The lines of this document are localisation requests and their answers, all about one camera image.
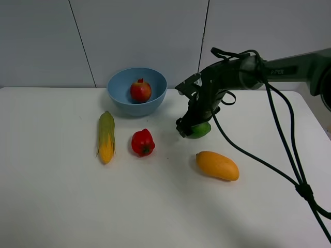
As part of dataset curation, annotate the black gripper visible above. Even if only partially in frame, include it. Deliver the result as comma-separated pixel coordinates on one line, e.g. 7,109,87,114
176,61,242,137

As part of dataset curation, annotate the green lime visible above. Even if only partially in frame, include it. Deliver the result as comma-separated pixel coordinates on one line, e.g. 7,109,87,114
188,122,212,139

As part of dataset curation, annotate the yellow mango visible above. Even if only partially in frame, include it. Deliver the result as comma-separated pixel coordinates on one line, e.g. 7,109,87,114
195,151,239,181

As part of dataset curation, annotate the red apple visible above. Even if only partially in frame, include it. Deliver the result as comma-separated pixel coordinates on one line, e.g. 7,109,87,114
130,78,152,103

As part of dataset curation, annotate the dark green robot arm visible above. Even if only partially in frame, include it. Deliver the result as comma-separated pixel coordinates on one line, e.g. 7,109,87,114
175,48,330,137

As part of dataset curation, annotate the blue plastic bowl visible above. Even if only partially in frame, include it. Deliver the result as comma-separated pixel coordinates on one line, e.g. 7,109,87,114
107,67,168,116

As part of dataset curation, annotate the red bell pepper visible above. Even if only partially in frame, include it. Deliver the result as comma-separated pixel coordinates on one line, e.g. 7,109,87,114
131,129,155,157

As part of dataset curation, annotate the yellow corn cob with husk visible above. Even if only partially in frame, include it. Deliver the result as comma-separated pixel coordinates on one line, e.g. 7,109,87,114
97,111,116,165

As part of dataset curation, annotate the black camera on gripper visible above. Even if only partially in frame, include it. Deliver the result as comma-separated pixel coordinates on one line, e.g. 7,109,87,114
175,73,202,100

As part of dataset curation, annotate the black cable bundle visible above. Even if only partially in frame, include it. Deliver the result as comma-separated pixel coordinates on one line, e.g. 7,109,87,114
210,47,331,245

